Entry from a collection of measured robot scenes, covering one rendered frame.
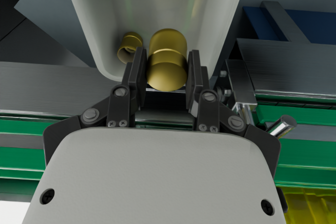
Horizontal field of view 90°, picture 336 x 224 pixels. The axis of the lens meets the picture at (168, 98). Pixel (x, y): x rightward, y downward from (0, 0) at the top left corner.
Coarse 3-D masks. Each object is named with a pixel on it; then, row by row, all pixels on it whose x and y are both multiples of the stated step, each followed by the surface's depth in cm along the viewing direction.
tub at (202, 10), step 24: (72, 0) 18; (96, 0) 20; (120, 0) 24; (144, 0) 24; (168, 0) 24; (192, 0) 24; (216, 0) 20; (96, 24) 21; (120, 24) 27; (144, 24) 27; (168, 24) 27; (192, 24) 26; (216, 24) 20; (96, 48) 22; (144, 48) 30; (192, 48) 30; (216, 48) 21; (120, 72) 27
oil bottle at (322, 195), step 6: (318, 192) 27; (324, 192) 27; (330, 192) 27; (318, 198) 27; (324, 198) 26; (330, 198) 26; (324, 204) 26; (330, 204) 26; (324, 210) 26; (330, 210) 25; (330, 216) 25; (330, 222) 25
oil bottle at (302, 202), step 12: (288, 192) 26; (300, 192) 27; (312, 192) 27; (288, 204) 26; (300, 204) 26; (312, 204) 26; (288, 216) 25; (300, 216) 25; (312, 216) 25; (324, 216) 25
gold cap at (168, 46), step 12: (156, 36) 14; (168, 36) 14; (180, 36) 15; (156, 48) 13; (168, 48) 13; (180, 48) 14; (156, 60) 12; (168, 60) 12; (180, 60) 13; (156, 72) 13; (168, 72) 13; (180, 72) 13; (156, 84) 14; (168, 84) 14; (180, 84) 14
